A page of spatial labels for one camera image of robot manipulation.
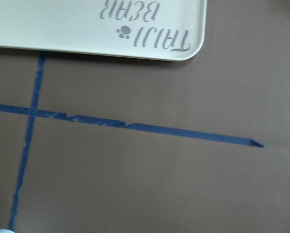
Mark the beige bear tray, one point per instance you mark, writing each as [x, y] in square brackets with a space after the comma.
[170, 30]

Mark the light blue cup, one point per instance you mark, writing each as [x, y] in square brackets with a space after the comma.
[6, 231]

